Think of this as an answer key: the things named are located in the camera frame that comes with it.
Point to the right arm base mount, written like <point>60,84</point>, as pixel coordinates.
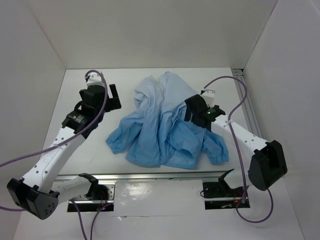
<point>218,195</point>

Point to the light blue zip jacket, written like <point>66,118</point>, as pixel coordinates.
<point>156,133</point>

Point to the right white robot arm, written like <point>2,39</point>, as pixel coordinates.
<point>263,162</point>

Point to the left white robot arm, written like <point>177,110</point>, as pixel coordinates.
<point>36,191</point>

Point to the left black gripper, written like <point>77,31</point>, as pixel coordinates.
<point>112,103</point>

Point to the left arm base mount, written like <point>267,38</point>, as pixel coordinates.
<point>99,197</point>

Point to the front aluminium rail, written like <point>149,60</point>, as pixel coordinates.
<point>159,176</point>

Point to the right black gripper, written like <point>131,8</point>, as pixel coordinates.
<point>188,115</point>

